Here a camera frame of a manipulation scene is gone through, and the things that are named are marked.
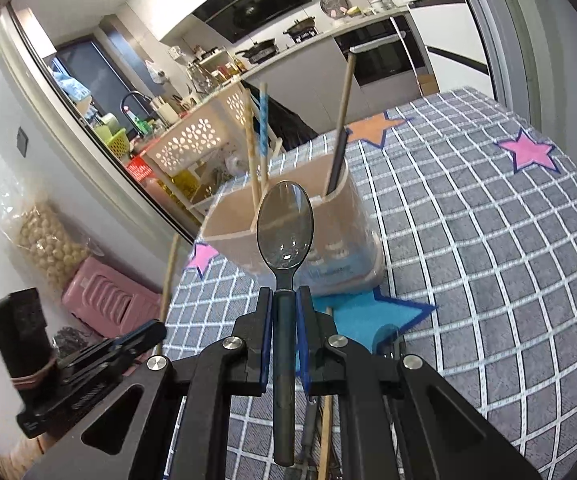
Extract black-ended wooden chopstick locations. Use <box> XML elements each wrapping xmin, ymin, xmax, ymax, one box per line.
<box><xmin>325</xmin><ymin>52</ymin><xmax>358</xmax><ymax>197</ymax></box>

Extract pink plastic stool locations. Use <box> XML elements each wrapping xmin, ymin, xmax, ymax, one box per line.
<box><xmin>62</xmin><ymin>257</ymin><xmax>165</xmax><ymax>339</ymax></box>

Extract beige plastic basket cart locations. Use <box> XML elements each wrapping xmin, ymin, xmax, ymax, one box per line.
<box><xmin>141</xmin><ymin>80</ymin><xmax>270</xmax><ymax>211</ymax></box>

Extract black cloth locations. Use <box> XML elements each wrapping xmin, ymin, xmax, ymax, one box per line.
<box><xmin>258</xmin><ymin>95</ymin><xmax>320</xmax><ymax>157</ymax></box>

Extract black built-in oven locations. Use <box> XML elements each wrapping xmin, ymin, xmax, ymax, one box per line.
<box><xmin>336</xmin><ymin>15</ymin><xmax>420</xmax><ymax>87</ymax></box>

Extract beige plastic utensil holder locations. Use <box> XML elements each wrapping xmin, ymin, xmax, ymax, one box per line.
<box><xmin>199</xmin><ymin>152</ymin><xmax>384</xmax><ymax>296</ymax></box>

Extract yellow oil bottle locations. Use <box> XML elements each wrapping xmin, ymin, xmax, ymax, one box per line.
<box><xmin>158</xmin><ymin>170</ymin><xmax>200</xmax><ymax>207</ymax></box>

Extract black wok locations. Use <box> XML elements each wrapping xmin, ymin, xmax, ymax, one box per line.
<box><xmin>234</xmin><ymin>37</ymin><xmax>280</xmax><ymax>64</ymax></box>

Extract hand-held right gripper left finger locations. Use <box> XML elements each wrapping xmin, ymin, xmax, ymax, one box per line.
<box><xmin>21</xmin><ymin>287</ymin><xmax>274</xmax><ymax>480</ymax></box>

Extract bag of pale balls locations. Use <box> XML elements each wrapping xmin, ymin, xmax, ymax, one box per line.
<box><xmin>0</xmin><ymin>200</ymin><xmax>92</xmax><ymax>292</ymax></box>

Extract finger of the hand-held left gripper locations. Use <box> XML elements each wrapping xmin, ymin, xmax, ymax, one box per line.
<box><xmin>61</xmin><ymin>345</ymin><xmax>158</xmax><ymax>387</ymax></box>
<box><xmin>56</xmin><ymin>320</ymin><xmax>168</xmax><ymax>367</ymax></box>

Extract dark cooking pot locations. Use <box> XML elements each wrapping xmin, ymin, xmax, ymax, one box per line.
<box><xmin>283</xmin><ymin>18</ymin><xmax>320</xmax><ymax>44</ymax></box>

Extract blue patterned chopstick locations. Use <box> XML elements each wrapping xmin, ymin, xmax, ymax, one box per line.
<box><xmin>259</xmin><ymin>82</ymin><xmax>270</xmax><ymax>187</ymax></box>

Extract cardboard box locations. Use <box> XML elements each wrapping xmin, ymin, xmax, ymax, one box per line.
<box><xmin>415</xmin><ymin>73</ymin><xmax>440</xmax><ymax>96</ymax></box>

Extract white refrigerator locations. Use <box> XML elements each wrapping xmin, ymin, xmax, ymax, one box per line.
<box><xmin>409</xmin><ymin>0</ymin><xmax>490</xmax><ymax>97</ymax></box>

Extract black range hood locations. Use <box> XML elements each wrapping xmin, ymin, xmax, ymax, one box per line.
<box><xmin>192</xmin><ymin>0</ymin><xmax>315</xmax><ymax>44</ymax></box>

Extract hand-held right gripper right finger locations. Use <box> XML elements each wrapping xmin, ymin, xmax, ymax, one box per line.
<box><xmin>296</xmin><ymin>285</ymin><xmax>544</xmax><ymax>480</ymax></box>

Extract white plastic bag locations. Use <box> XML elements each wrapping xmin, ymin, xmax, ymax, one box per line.
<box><xmin>144</xmin><ymin>58</ymin><xmax>166</xmax><ymax>84</ymax></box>

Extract black kitchen faucet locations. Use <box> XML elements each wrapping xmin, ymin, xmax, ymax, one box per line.
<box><xmin>119</xmin><ymin>91</ymin><xmax>152</xmax><ymax>139</ymax></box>

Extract green plastic basket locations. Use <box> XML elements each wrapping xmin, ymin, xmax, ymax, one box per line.
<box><xmin>93</xmin><ymin>122</ymin><xmax>132</xmax><ymax>157</ymax></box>

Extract light wooden chopstick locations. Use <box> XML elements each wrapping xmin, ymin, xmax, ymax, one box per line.
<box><xmin>241</xmin><ymin>87</ymin><xmax>263</xmax><ymax>218</ymax></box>

